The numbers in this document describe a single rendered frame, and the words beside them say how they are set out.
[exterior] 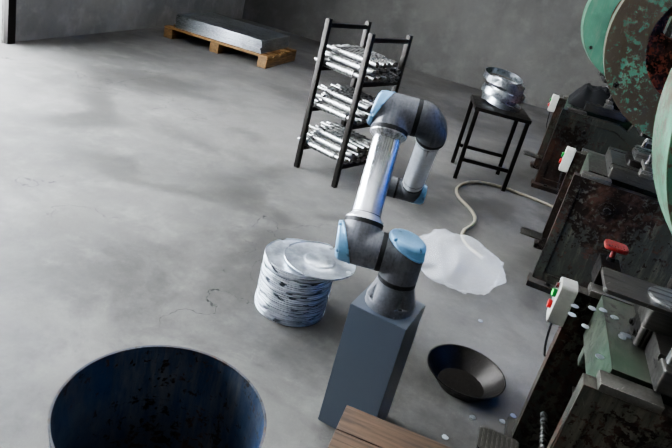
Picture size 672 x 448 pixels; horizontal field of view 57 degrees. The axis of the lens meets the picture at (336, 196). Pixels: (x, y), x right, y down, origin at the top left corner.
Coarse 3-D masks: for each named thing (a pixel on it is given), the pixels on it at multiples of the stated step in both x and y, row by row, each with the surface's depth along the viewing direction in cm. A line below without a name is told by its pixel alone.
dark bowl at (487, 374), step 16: (432, 352) 237; (448, 352) 243; (464, 352) 244; (432, 368) 232; (448, 368) 241; (464, 368) 242; (480, 368) 240; (496, 368) 237; (448, 384) 232; (464, 384) 234; (480, 384) 236; (496, 384) 232; (464, 400) 225
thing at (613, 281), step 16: (608, 272) 163; (608, 288) 154; (624, 288) 156; (640, 288) 159; (656, 288) 160; (640, 304) 152; (656, 304) 152; (640, 320) 159; (656, 320) 154; (640, 336) 157
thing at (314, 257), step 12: (288, 252) 246; (300, 252) 248; (312, 252) 249; (324, 252) 253; (300, 264) 240; (312, 264) 241; (324, 264) 243; (336, 264) 246; (348, 264) 249; (312, 276) 233; (324, 276) 236; (336, 276) 238; (348, 276) 239
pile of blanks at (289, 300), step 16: (272, 272) 237; (272, 288) 238; (288, 288) 237; (304, 288) 235; (320, 288) 240; (256, 304) 248; (272, 304) 242; (288, 304) 238; (304, 304) 239; (320, 304) 244; (272, 320) 242; (288, 320) 241; (304, 320) 242
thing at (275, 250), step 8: (280, 240) 255; (288, 240) 257; (296, 240) 259; (304, 240) 259; (272, 248) 248; (280, 248) 249; (272, 256) 242; (280, 256) 243; (272, 264) 236; (280, 264) 238; (288, 264) 239; (288, 272) 233; (296, 272) 235
